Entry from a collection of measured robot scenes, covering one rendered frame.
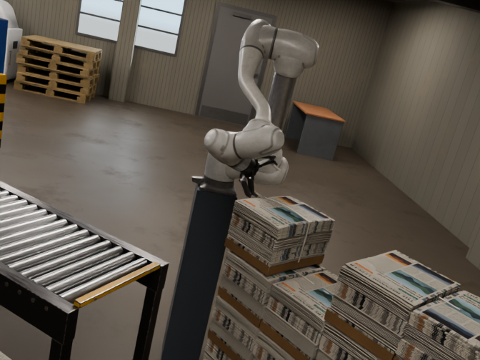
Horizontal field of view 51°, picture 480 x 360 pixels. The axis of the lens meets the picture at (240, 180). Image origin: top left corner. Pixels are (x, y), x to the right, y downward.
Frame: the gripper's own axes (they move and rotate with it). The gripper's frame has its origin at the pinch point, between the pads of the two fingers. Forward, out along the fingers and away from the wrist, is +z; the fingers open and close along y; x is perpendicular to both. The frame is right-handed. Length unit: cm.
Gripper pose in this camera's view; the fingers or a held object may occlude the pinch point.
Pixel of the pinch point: (269, 182)
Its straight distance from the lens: 211.7
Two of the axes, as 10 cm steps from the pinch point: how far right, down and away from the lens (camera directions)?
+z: 5.6, 4.0, 7.3
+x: 6.4, 3.6, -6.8
